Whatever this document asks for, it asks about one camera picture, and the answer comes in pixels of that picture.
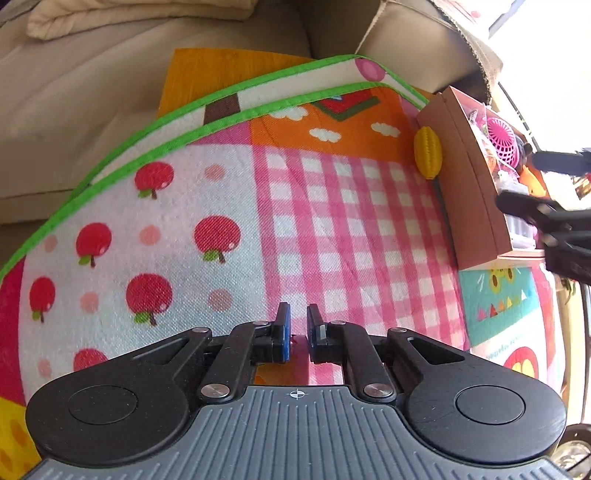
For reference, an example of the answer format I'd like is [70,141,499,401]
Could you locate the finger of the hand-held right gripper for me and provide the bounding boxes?
[531,148,591,176]
[496,189,579,237]

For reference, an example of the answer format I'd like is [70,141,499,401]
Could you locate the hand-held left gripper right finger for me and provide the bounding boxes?
[307,304,465,402]

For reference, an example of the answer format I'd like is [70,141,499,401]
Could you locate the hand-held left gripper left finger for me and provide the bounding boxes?
[133,302,293,402]

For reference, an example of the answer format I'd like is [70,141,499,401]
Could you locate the orange plastic toy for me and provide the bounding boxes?
[521,165,551,196]

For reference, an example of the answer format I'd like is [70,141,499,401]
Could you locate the pink cardboard box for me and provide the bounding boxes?
[415,86,549,272]

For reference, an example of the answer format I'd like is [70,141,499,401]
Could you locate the pink plastic basket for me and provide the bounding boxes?
[484,117,519,167]

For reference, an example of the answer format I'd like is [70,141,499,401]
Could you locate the yellow toy corn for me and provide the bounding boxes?
[413,126,443,181]

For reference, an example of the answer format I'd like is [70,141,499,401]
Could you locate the colourful printed play mat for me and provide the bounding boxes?
[0,48,570,480]

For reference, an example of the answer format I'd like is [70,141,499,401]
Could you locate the dark round object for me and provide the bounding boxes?
[551,424,591,472]

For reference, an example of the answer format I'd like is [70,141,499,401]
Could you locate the beige sofa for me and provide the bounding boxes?
[0,0,503,278]

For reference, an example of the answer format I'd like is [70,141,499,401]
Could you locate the cream folded blanket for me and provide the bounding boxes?
[25,0,260,41]

